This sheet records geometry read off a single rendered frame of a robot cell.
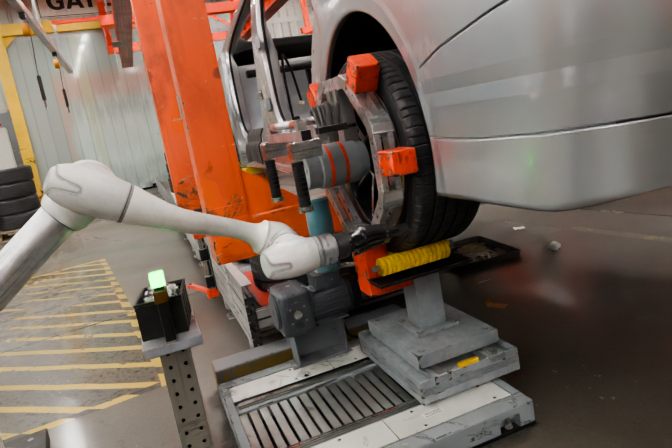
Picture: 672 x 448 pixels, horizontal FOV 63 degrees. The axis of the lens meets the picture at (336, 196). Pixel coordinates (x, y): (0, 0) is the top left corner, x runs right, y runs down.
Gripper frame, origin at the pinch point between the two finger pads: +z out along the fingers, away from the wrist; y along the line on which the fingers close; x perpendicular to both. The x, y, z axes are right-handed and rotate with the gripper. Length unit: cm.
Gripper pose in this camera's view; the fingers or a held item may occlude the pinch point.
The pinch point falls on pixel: (397, 230)
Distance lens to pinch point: 166.2
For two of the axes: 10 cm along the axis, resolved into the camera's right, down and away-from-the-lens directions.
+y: 1.1, -6.3, -7.6
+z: 9.2, -2.2, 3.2
